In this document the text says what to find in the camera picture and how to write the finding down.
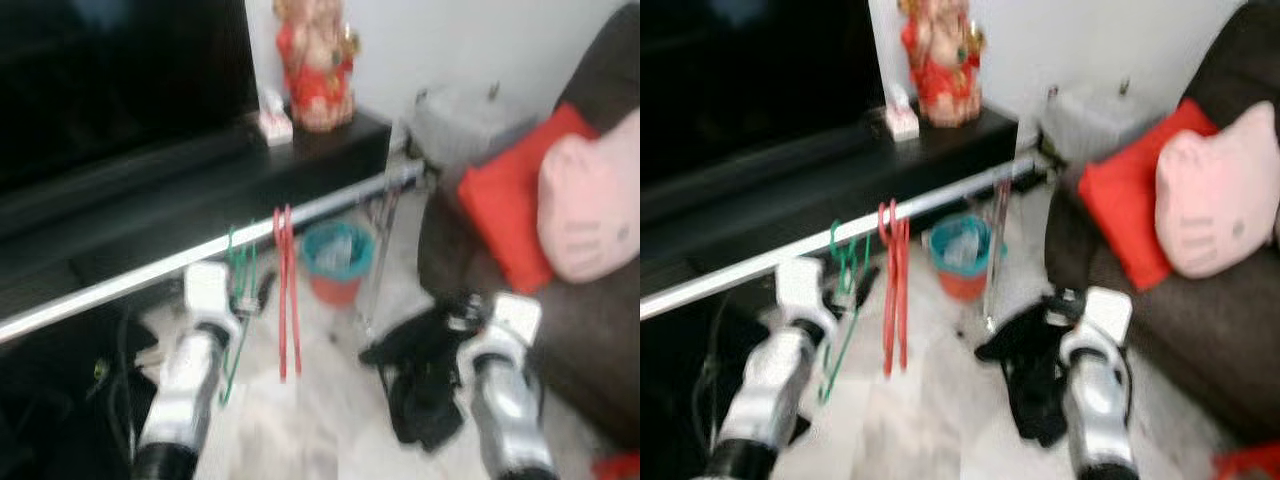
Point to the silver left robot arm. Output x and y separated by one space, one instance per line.
185 390
775 390

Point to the red bin teal liner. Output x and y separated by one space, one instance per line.
962 283
335 290

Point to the side table white lace cloth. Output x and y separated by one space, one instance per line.
470 120
1095 115

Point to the red plastic hanger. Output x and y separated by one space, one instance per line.
285 300
890 300

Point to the black soundbar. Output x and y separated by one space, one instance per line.
130 180
760 170

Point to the black shirt green logo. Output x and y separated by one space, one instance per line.
1030 375
420 380

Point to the pink cat face pillow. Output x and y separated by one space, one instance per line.
595 200
1220 190

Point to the dark brown sofa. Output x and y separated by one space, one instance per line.
590 340
1220 340

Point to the red gold figurine statue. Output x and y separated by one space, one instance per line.
942 70
318 75

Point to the black TV console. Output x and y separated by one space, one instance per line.
330 150
960 145

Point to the red plastic stool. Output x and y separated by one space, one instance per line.
1250 465
618 468

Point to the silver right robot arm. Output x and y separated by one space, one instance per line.
505 410
1095 400

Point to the small white pink box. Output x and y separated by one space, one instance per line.
902 122
275 128

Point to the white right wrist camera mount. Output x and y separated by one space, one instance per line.
515 318
1108 312

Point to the green plastic hanger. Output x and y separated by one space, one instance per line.
845 260
240 265

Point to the red cushion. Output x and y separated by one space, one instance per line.
1125 195
505 200

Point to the black flat television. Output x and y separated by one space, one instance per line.
750 75
120 80

